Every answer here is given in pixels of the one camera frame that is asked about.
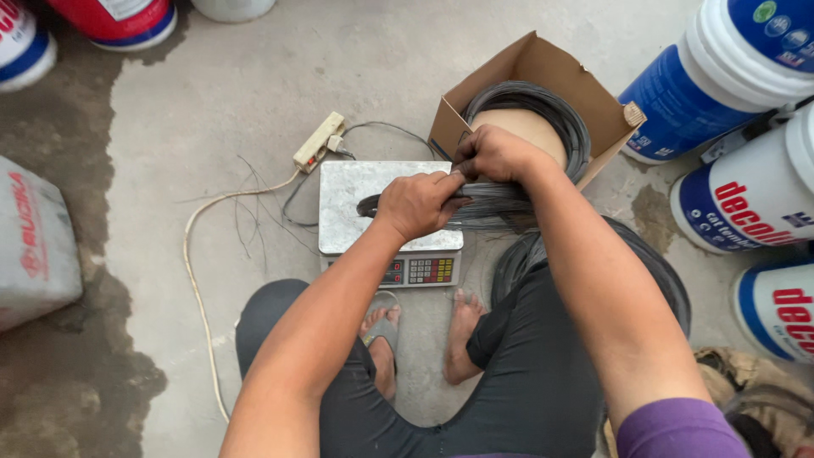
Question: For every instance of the person's left hand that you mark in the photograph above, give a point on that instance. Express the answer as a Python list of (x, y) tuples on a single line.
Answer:
[(410, 207)]

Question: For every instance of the person's purple sleeve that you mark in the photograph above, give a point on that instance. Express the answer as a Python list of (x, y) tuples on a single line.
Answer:
[(680, 432)]

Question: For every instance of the person's right fingers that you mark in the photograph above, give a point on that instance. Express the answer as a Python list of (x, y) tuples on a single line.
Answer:
[(467, 166)]

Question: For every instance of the person's left foot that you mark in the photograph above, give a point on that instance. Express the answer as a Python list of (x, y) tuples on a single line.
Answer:
[(385, 362)]

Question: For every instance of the camouflage bag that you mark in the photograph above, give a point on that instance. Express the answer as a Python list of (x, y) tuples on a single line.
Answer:
[(763, 401)]

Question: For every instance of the white sack red print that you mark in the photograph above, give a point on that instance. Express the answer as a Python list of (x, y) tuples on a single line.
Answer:
[(35, 242)]

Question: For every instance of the white plug adapter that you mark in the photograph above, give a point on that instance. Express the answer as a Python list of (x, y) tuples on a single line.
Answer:
[(336, 144)]

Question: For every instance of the plain white bucket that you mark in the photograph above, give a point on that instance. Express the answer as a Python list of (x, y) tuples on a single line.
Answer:
[(232, 9)]

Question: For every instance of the brown cardboard box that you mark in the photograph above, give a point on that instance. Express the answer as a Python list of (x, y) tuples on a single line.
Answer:
[(540, 60)]

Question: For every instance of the digital weighing scale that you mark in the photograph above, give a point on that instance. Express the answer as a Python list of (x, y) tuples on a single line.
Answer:
[(350, 197)]

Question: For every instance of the person's right foot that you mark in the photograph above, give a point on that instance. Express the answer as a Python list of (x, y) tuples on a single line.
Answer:
[(463, 337)]

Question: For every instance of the person's foot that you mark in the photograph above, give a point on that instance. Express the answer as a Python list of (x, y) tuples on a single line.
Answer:
[(463, 337), (385, 362)]

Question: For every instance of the white paint bucket red print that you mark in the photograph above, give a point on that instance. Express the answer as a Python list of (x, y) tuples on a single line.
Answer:
[(744, 203), (779, 311)]

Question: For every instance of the person's black shorts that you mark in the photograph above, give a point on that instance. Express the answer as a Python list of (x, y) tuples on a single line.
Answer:
[(528, 381)]

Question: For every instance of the red paint bucket blue rim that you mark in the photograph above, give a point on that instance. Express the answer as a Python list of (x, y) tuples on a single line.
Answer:
[(121, 22)]

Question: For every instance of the red white blue paint bucket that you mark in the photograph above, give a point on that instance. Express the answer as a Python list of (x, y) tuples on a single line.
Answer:
[(22, 48)]

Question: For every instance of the person's right hand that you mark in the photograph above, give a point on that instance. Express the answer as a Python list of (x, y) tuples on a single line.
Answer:
[(505, 156)]

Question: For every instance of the grey sandal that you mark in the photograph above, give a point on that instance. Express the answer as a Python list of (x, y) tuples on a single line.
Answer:
[(385, 331)]

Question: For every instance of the cream power strip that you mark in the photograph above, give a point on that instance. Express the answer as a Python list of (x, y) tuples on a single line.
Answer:
[(316, 143)]

